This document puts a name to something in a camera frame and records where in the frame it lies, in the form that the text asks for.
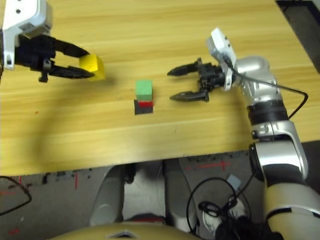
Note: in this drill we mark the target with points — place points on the red tape strip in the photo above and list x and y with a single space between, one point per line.
76 180

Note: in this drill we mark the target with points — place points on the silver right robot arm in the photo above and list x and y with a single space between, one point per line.
275 155

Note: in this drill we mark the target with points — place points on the black trouser leg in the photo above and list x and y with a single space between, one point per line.
250 230

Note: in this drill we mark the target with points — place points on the silver robot leg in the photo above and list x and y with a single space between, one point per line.
107 197
180 197

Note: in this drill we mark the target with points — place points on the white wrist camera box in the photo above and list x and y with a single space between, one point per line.
220 45
25 15

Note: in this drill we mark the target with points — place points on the red wooden block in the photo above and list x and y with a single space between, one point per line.
145 104

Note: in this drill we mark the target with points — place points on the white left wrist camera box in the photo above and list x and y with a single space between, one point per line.
25 15

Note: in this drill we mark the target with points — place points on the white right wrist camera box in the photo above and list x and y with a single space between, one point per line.
220 45

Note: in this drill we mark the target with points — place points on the silver robot right leg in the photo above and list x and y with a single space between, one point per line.
180 197

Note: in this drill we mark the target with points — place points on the silver robot left leg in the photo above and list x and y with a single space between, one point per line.
107 197

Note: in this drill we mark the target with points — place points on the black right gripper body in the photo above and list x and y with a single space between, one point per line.
211 76

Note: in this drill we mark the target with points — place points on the black square marker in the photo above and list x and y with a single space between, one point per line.
142 111

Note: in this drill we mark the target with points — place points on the small grey box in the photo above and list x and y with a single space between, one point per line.
233 181

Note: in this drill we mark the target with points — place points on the black red robot waist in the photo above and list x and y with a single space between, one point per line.
147 218

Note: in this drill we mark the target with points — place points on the yellow wooden block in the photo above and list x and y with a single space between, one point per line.
93 65

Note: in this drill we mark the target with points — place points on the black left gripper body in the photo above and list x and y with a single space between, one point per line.
32 52

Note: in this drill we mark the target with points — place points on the white sneaker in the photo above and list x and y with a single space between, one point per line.
240 207
212 221

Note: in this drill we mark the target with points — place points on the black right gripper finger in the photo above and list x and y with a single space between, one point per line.
190 96
185 70

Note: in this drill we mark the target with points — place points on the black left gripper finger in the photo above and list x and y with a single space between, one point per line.
71 49
71 72

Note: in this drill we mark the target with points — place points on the green wooden block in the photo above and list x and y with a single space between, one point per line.
143 90

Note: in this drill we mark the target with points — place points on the tan robot torso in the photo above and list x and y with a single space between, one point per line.
125 233

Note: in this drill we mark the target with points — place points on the red tape cross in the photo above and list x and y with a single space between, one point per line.
222 165

